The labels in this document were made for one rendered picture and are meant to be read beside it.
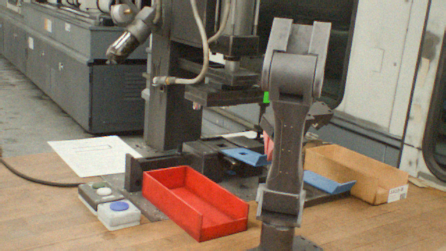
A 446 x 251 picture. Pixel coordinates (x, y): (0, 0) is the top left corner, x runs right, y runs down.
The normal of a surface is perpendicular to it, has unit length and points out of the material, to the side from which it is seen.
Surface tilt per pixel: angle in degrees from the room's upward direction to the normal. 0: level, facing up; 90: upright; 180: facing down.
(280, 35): 46
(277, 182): 111
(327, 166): 90
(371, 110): 90
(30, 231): 0
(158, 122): 90
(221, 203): 90
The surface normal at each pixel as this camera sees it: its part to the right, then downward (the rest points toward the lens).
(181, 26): -0.82, 0.09
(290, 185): -0.25, 0.57
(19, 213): 0.08, -0.96
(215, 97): 0.57, 0.26
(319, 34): -0.11, -0.50
